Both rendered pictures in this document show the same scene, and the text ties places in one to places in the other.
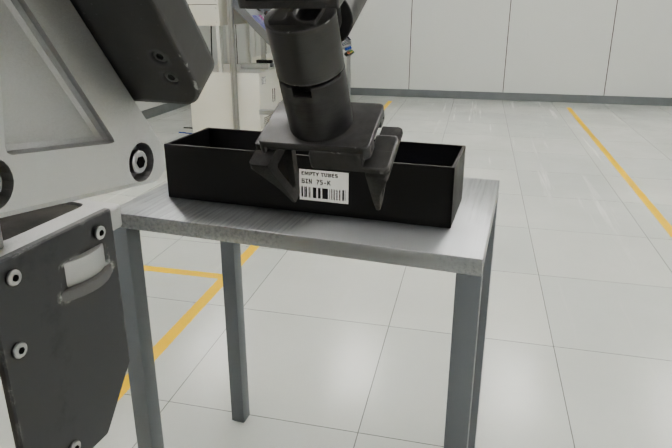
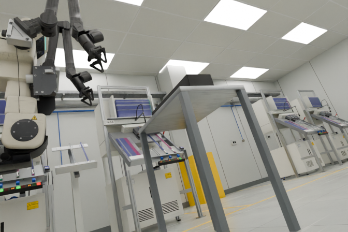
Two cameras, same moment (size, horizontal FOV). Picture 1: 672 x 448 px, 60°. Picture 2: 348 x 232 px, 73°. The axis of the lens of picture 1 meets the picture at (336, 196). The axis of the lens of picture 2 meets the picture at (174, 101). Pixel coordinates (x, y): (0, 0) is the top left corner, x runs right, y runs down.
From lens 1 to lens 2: 1.26 m
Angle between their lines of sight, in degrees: 55
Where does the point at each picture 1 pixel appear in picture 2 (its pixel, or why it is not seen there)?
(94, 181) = (19, 38)
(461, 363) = (187, 122)
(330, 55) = (83, 39)
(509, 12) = not seen: outside the picture
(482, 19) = not seen: outside the picture
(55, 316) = (42, 74)
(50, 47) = (17, 30)
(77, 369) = (45, 82)
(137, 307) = (146, 156)
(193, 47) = (25, 26)
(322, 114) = (86, 48)
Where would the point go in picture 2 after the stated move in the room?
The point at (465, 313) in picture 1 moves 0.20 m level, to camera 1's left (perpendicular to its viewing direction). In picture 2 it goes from (183, 105) to (157, 119)
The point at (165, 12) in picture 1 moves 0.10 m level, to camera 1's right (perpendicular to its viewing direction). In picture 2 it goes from (20, 24) to (27, 9)
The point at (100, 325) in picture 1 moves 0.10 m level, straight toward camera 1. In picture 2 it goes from (51, 79) to (32, 72)
